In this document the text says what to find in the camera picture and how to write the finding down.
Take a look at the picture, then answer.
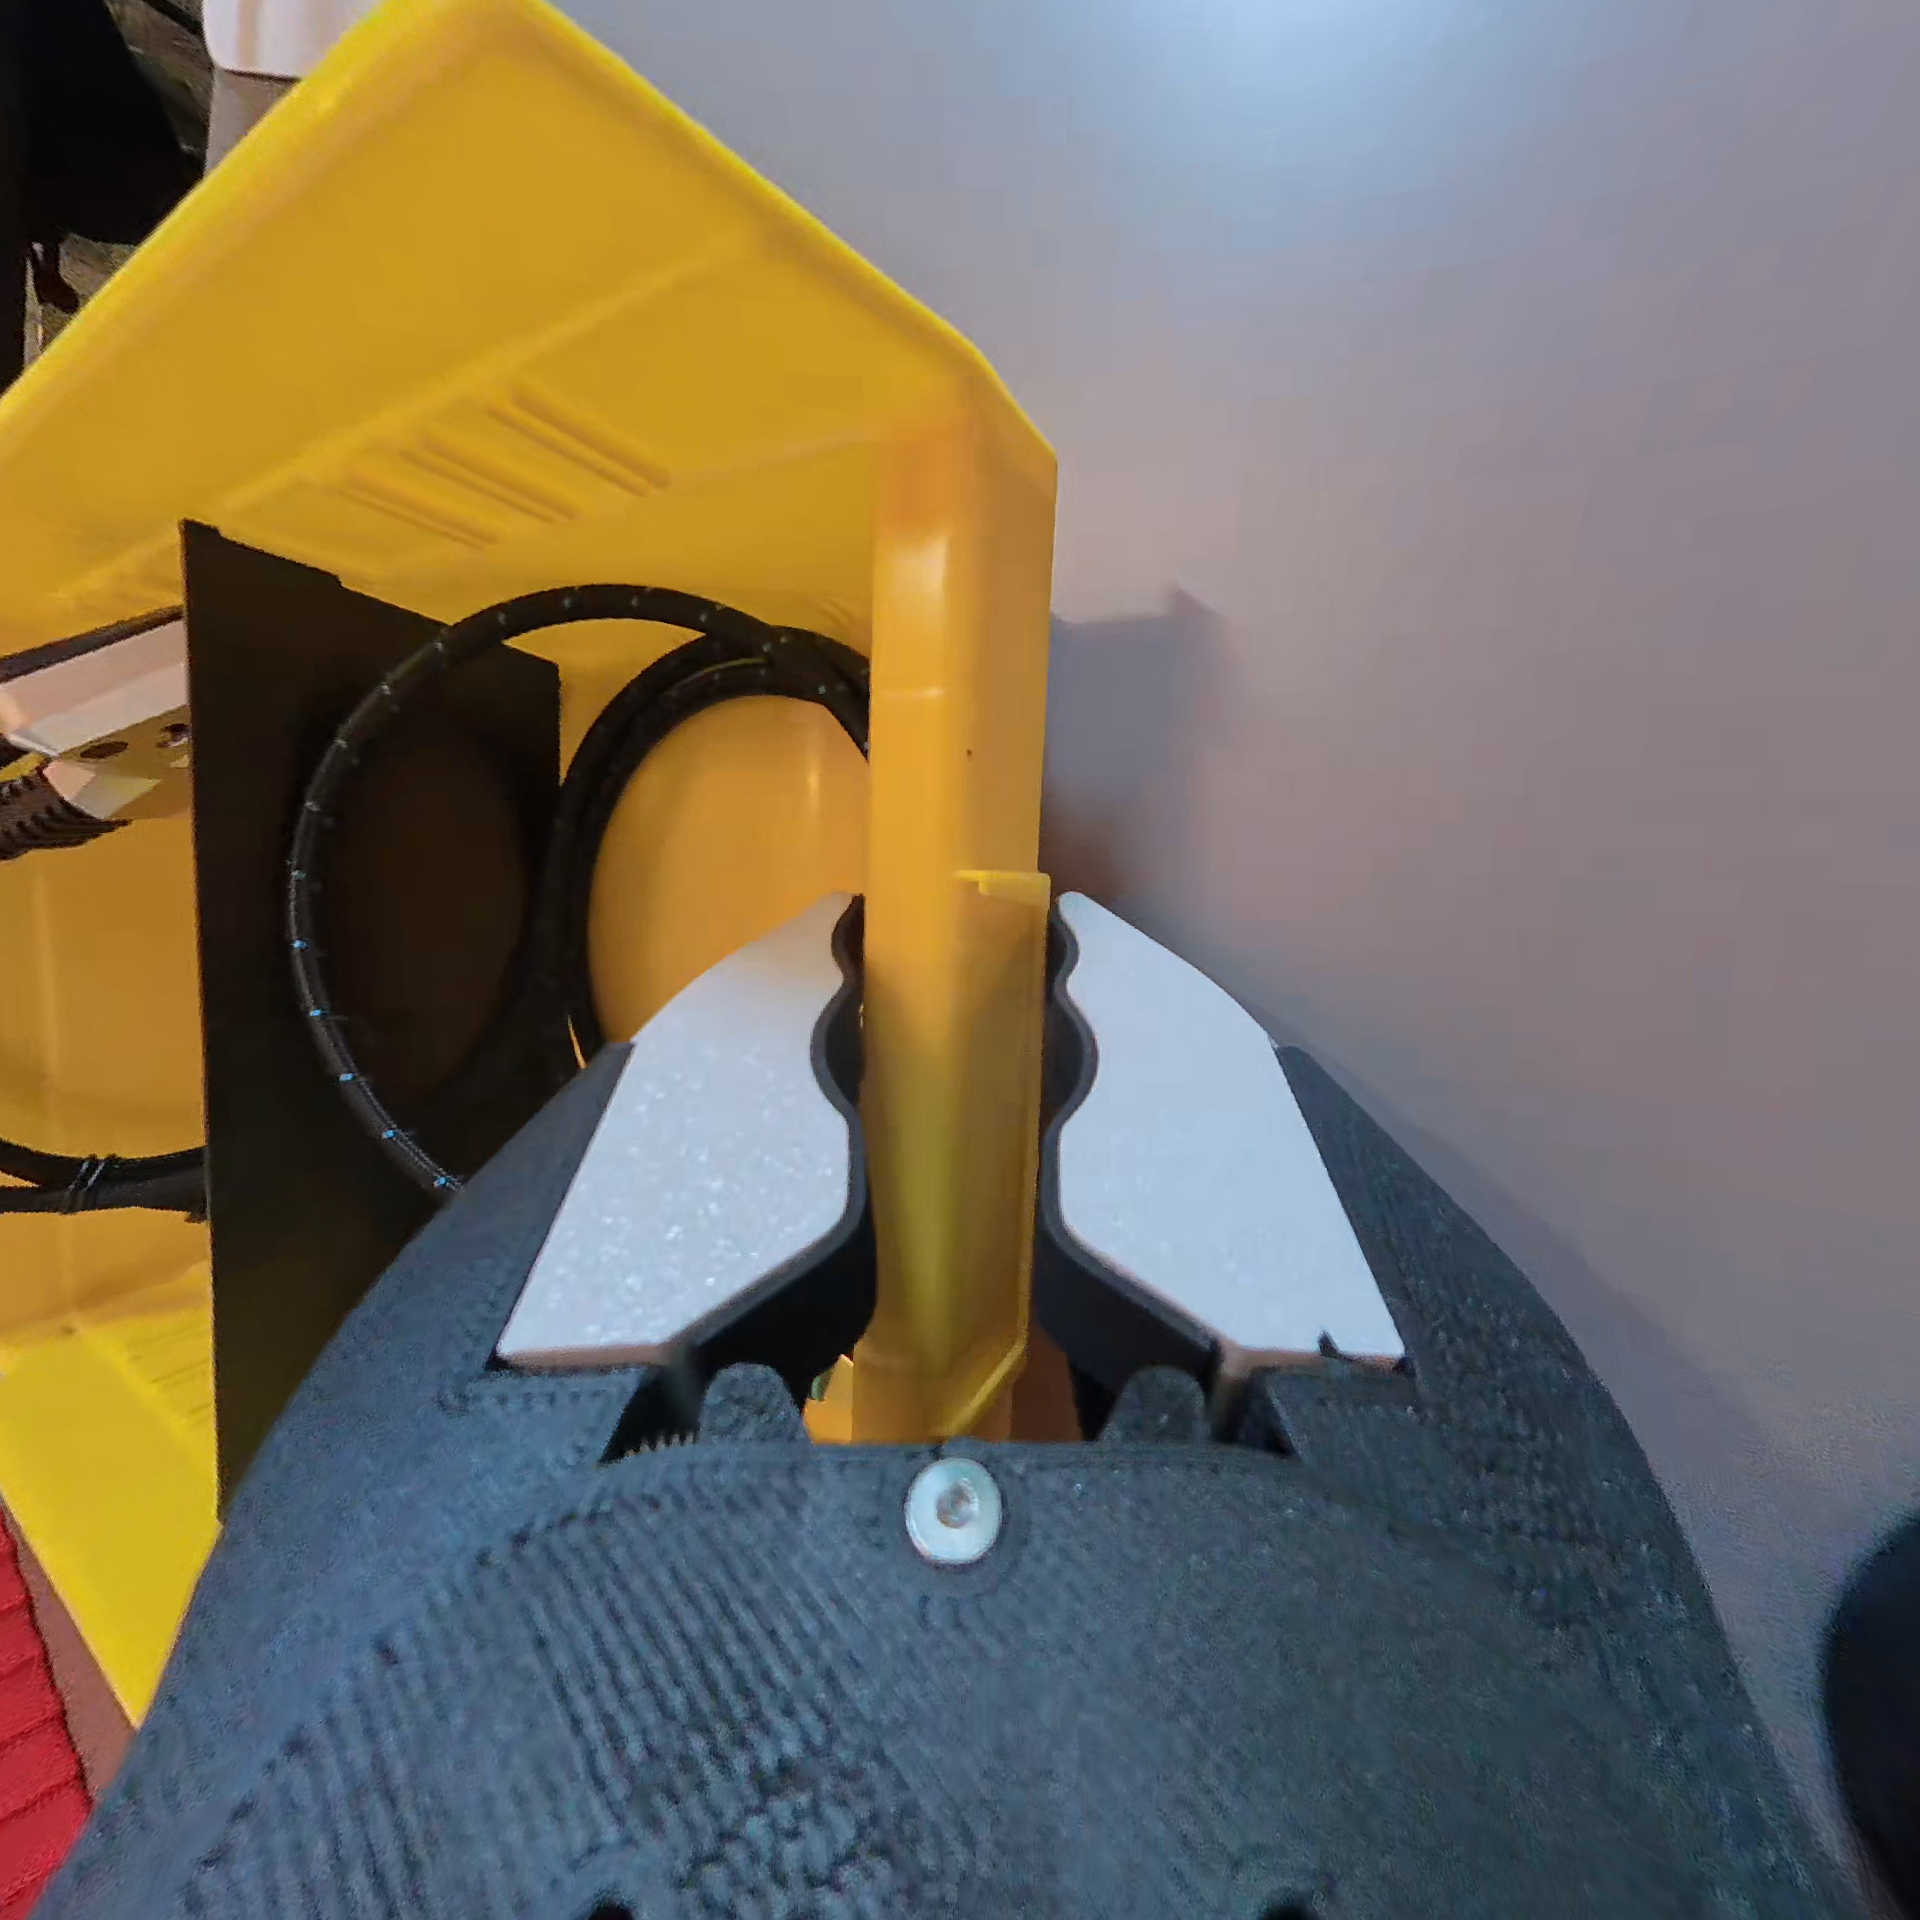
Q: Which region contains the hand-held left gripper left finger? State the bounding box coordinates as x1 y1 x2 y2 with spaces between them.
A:
492 892 876 1396

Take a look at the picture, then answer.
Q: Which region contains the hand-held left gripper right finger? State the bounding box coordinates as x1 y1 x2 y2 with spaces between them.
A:
1038 887 1412 1396

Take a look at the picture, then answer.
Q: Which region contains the yellow plastic bin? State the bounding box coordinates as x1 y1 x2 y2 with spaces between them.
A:
0 0 1060 1728

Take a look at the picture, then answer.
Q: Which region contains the silver multiport hub adapter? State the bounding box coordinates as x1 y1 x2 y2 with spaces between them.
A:
0 612 196 825

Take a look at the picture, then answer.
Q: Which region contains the red plastic bin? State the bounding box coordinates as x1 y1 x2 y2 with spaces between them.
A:
0 1498 96 1920

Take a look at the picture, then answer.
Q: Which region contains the black braided green-plug hdmi cable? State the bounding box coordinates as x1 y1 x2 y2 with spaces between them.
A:
285 582 876 1202

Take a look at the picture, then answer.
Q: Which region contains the dark rounded object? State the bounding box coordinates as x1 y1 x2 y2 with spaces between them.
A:
1820 1511 1920 1920

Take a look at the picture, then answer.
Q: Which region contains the black bin divider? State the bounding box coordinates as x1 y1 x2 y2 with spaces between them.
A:
181 517 565 1518

